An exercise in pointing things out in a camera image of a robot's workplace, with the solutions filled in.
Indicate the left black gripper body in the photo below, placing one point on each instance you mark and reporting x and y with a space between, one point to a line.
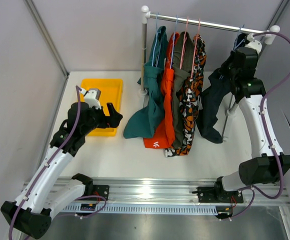
98 120

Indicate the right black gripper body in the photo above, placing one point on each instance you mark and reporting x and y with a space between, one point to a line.
229 63

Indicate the dark navy shorts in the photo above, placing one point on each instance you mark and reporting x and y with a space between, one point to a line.
211 99

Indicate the pink hanger of camouflage shorts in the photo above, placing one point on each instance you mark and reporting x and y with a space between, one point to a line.
194 59

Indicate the orange camouflage pattern shorts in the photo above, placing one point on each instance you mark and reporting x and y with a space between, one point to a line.
189 104

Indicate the blue wire hanger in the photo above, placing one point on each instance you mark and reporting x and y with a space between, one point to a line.
237 43

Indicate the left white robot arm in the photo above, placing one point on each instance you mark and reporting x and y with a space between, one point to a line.
34 209

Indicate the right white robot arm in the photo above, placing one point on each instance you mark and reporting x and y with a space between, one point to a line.
268 163

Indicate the teal shorts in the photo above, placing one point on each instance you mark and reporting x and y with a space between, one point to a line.
144 122

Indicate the olive green shorts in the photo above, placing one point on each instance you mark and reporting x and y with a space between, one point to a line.
180 75

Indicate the pink hanger of olive shorts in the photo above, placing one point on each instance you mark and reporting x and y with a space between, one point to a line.
183 44

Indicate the blue hanger of orange shorts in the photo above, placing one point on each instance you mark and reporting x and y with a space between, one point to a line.
173 42

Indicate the blue hanger of teal shorts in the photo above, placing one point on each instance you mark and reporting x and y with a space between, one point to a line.
156 41

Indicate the yellow plastic tray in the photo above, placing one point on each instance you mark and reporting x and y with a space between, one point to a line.
111 92

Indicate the metal clothes rack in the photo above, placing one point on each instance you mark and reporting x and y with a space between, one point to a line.
265 37

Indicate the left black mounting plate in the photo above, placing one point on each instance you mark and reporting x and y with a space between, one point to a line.
100 190

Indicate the black mounting plate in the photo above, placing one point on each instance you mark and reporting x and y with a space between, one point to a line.
100 190
208 194

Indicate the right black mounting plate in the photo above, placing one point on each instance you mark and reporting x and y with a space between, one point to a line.
208 194

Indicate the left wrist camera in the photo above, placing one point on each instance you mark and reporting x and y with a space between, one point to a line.
92 97

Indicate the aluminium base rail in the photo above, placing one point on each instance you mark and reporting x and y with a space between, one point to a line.
170 191

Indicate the slotted cable duct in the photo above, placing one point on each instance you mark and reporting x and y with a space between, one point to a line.
154 209

